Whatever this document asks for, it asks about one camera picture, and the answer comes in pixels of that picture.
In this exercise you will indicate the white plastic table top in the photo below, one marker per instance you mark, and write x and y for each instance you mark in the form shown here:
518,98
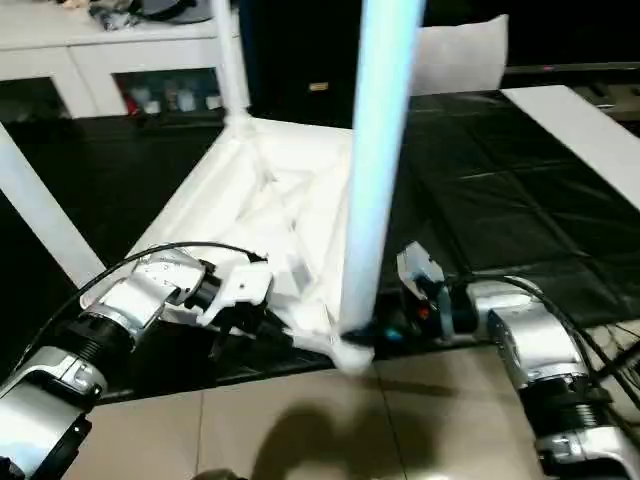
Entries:
280,145

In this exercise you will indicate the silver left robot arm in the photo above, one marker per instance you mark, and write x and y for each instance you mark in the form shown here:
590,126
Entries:
140,295

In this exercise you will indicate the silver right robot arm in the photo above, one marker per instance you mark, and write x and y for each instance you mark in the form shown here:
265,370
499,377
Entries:
535,330

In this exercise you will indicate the black table mat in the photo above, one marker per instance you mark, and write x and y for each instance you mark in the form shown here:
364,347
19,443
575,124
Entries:
500,200

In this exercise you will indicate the white flat board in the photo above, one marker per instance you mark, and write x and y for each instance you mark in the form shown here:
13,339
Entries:
575,130

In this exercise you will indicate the white pillow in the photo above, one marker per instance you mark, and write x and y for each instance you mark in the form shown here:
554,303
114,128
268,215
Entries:
460,55

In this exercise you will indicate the dark low tv bench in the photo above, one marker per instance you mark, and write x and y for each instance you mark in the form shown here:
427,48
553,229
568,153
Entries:
575,67

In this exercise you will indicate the white glass-door cabinet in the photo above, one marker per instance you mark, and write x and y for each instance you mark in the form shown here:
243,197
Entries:
100,55

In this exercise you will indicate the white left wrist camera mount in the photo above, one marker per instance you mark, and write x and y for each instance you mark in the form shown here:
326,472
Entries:
245,285

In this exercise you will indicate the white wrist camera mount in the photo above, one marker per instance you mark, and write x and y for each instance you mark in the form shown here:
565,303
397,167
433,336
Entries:
245,285
417,262

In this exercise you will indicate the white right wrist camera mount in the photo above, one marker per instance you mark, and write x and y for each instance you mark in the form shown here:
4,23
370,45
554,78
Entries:
417,262

